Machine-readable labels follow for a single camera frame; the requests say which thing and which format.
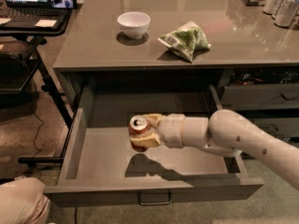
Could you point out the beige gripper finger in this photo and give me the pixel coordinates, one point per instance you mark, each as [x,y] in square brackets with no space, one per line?
[154,119]
[148,139]

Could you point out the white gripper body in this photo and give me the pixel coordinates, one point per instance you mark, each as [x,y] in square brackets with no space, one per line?
[171,131]

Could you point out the red coke can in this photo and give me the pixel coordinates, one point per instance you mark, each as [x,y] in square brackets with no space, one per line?
[138,125]

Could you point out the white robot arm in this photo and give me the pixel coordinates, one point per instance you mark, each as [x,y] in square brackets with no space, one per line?
[225,133]

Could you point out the open grey top drawer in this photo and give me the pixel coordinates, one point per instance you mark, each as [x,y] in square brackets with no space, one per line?
[101,168]

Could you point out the grey right drawer unit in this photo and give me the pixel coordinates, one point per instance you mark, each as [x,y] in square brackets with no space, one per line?
[268,96]

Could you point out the white can right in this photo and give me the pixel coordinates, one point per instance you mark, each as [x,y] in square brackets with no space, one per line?
[286,13]

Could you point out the green chip bag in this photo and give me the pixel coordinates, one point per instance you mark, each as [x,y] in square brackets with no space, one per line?
[186,40]

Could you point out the white ceramic bowl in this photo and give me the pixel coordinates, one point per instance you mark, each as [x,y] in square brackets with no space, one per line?
[134,24]

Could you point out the person's beige trouser knee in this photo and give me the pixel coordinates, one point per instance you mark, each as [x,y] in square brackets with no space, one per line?
[22,202]

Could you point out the yellow sticky note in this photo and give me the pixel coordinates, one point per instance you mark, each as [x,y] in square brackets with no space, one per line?
[45,23]

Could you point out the black laptop stand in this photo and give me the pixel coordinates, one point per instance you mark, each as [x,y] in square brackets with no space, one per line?
[23,51]

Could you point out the black smartphone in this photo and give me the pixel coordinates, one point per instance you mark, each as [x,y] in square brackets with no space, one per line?
[63,4]

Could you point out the black laptop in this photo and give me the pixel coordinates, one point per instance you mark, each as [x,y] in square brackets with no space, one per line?
[24,14]

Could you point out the metal drawer handle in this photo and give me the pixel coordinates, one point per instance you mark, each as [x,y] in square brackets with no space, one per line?
[152,199]

